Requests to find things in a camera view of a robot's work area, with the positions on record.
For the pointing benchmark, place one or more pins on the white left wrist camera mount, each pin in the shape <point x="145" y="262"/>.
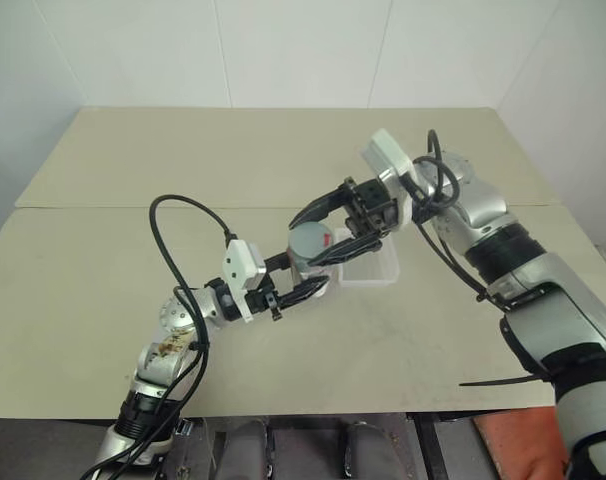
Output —
<point x="239" y="270"/>

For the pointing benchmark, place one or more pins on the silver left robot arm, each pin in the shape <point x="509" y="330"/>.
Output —
<point x="168" y="350"/>

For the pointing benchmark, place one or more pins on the clear plastic box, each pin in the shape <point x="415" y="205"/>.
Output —
<point x="370" y="267"/>

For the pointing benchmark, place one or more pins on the orange cloth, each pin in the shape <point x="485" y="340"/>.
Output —
<point x="520" y="442"/>

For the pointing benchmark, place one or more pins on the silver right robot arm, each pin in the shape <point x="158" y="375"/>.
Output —
<point x="543" y="280"/>

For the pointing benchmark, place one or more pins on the clear jar with red label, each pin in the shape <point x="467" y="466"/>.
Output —
<point x="307" y="274"/>

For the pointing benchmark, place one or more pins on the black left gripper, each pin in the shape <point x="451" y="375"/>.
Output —
<point x="263" y="299"/>

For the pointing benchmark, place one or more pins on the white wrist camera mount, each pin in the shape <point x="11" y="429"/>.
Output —
<point x="239" y="270"/>
<point x="389" y="161"/>

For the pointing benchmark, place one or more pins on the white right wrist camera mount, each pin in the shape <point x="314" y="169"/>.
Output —
<point x="389" y="161"/>

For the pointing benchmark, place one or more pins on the black metal frame bar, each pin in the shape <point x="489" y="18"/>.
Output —
<point x="429" y="445"/>

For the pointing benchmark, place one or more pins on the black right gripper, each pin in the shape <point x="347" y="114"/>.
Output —
<point x="374" y="206"/>

